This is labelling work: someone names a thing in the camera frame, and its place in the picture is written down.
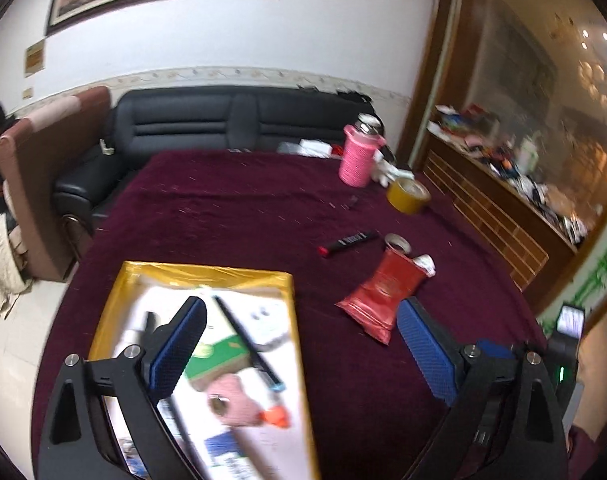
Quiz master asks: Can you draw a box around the white green medicine box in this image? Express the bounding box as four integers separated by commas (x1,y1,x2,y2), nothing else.
184,290,257,392

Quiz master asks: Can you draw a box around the pile of clutter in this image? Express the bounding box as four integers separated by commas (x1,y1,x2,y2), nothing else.
431,102,591,248

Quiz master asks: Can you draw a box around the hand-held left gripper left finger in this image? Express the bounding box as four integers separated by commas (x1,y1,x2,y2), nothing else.
36,296,208,480

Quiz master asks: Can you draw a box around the white power adapter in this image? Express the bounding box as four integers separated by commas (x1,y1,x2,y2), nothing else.
244,300,290,353

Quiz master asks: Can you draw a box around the black leather sofa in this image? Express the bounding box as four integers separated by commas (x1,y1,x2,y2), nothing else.
54,85,384,261

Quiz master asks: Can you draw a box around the bottle in pink knitted sleeve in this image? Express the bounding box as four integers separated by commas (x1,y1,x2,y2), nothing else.
338,114,387,187

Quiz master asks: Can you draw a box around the black marker with cyan caps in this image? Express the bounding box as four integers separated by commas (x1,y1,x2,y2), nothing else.
212,296,286,393

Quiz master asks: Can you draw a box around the green bamboo wall decal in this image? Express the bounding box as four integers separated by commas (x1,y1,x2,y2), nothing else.
538,230,607,321

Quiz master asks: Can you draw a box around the white crumpled wrapper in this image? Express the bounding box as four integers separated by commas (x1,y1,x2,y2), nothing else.
411,254,437,278

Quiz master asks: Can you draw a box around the small silver tape roll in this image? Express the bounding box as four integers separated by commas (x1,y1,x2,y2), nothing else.
382,233,413,257

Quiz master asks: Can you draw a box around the black cloth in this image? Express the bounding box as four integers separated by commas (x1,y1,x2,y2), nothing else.
296,85,377,106

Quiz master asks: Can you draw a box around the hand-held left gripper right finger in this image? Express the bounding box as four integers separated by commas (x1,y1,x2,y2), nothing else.
397,297,569,480

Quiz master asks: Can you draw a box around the yellow cardboard tray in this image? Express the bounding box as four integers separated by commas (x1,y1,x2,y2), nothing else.
86,260,320,480

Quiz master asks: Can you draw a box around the gold wall plaque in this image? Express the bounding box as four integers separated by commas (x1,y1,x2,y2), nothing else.
24,37,47,78

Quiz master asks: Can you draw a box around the black marker with red cap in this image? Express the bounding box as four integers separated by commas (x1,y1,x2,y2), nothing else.
317,230,379,257

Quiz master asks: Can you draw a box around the pink knitted toy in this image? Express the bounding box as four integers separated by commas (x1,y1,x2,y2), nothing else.
206,374,292,430

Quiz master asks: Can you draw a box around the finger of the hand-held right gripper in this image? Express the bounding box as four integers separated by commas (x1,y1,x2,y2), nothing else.
476,339,527,363

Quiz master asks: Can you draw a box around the wooden sideboard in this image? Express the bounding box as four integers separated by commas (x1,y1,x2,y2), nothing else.
421,135,591,293

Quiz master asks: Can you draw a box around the white crumpled tissue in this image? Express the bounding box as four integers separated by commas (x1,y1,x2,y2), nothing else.
373,157,414,188

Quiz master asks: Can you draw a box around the brown armchair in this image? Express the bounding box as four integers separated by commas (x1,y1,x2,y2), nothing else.
0,86,112,281

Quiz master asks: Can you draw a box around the blue white small box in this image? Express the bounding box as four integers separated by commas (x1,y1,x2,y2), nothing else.
204,434,257,478

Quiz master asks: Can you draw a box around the clear printed pouch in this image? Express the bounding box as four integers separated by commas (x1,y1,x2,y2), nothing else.
116,437,150,480

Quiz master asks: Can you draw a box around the red foil packet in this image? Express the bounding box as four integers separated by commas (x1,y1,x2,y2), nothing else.
335,249,427,345

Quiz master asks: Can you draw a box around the white paper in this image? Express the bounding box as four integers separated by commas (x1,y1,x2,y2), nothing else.
276,139,334,157

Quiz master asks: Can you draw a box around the yellow tape roll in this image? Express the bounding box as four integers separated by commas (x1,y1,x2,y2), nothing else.
386,177,431,215

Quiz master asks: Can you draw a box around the wooden partition frame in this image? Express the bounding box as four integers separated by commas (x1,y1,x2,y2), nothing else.
406,0,489,171

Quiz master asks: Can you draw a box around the glass partition panel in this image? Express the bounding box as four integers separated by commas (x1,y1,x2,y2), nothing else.
463,0,607,241

